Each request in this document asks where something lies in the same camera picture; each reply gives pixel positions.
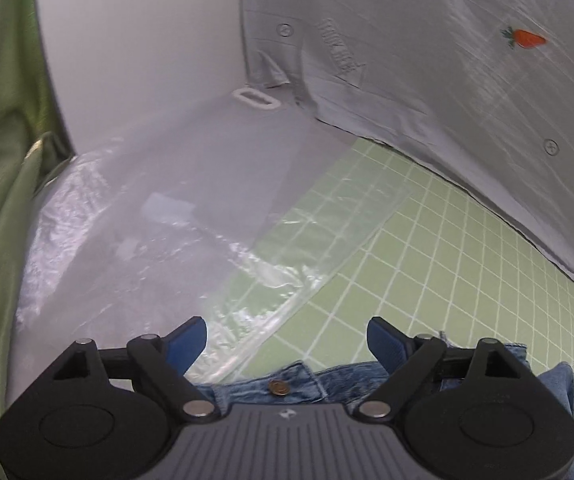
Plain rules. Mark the white plastic loop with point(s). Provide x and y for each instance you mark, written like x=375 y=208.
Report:
x=270 y=106

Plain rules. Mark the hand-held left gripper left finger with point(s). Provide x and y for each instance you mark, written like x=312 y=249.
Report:
x=188 y=341

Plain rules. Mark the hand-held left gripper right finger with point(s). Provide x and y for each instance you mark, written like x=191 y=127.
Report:
x=382 y=342

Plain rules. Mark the blue denim jeans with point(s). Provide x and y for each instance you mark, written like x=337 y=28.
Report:
x=307 y=385

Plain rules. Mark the grey printed quilt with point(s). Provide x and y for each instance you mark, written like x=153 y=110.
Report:
x=417 y=60

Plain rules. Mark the clear plastic sheet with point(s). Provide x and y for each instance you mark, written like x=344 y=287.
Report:
x=142 y=240

